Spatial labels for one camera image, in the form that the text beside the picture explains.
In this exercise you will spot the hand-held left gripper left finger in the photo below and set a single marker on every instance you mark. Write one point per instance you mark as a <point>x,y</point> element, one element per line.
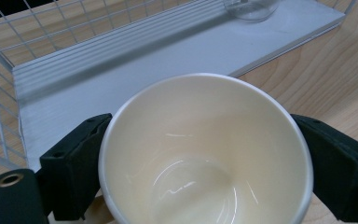
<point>71,174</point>

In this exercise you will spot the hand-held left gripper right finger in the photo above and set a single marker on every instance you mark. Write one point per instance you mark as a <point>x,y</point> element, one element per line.
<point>341,168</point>

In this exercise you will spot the cream ceramic mug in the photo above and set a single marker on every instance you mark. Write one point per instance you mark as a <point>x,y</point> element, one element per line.
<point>205,149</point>

